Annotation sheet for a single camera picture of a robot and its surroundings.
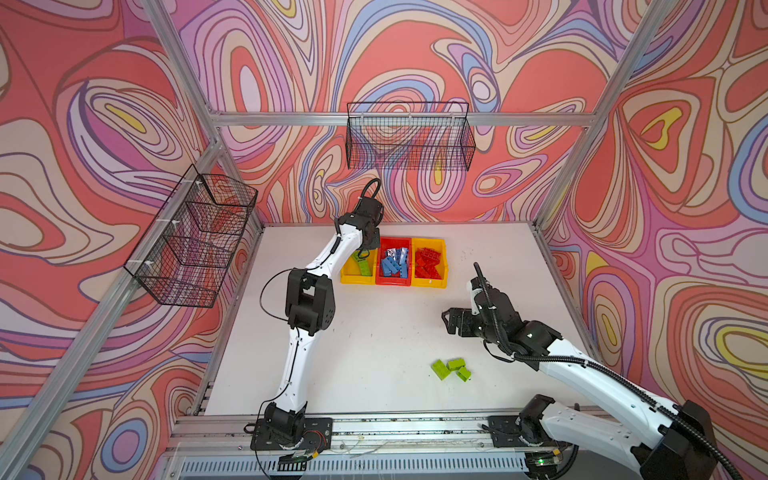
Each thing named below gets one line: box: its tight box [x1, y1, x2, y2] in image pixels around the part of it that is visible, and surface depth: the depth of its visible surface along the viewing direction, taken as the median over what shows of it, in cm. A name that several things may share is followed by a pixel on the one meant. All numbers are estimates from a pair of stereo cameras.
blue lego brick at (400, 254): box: [386, 247, 409, 265], surface depth 107 cm
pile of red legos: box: [415, 247, 442, 280], surface depth 107 cm
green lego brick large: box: [431, 359, 451, 381], surface depth 84 cm
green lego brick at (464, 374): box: [456, 367, 472, 382], surface depth 83 cm
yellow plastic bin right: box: [411, 238, 448, 289], surface depth 101 cm
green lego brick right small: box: [447, 358, 465, 371], surface depth 84 cm
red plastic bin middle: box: [376, 236, 412, 286], surface depth 101 cm
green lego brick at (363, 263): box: [352, 250, 372, 277], surface depth 104 cm
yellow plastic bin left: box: [340, 248, 378, 285], surface depth 103 cm
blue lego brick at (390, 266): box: [382, 256, 401, 277], surface depth 103 cm
